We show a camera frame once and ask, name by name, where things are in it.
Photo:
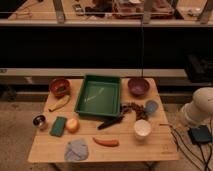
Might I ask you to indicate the metal fork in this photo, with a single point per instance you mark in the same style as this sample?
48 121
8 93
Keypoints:
162 124

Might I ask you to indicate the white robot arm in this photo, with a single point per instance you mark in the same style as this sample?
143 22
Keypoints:
200 108

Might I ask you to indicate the green plastic tray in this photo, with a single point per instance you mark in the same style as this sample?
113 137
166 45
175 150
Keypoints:
99 96

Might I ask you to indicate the purple bowl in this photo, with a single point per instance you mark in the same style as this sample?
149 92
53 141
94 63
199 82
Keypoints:
138 86

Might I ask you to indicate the dark grape bunch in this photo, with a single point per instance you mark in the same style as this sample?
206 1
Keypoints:
138 109

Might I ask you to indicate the red bowl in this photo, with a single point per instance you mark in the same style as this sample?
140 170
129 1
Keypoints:
59 87

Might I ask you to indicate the blue cup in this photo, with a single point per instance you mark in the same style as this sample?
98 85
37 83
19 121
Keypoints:
150 107

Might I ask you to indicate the white cup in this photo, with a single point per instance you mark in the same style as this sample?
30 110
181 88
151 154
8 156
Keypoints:
142 129

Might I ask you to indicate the yellow banana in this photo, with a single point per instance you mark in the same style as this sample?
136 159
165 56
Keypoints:
60 103

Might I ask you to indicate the orange carrot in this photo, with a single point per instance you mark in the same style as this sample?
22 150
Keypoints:
107 143

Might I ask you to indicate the green sponge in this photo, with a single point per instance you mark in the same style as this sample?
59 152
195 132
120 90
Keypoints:
58 127

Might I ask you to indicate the blue grey cloth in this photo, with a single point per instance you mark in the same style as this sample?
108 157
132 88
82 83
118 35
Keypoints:
76 150

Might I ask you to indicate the small metal cup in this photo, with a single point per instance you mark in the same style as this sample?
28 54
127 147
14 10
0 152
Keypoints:
40 122

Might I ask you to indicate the black foot pedal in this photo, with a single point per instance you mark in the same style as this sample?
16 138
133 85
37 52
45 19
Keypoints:
200 135

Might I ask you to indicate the black handled tool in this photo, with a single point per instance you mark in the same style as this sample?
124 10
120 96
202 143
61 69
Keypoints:
110 122

